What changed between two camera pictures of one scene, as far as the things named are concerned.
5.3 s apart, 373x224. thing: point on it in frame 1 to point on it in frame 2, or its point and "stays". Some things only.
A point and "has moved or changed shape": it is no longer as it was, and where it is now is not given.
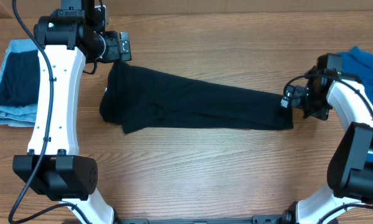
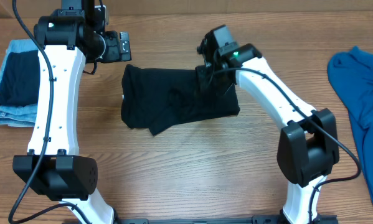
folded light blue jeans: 23,116 stays
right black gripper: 289,97 to 212,76
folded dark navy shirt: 19,84 stays
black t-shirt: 139,98 has moved or changed shape
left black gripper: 124,46 stays
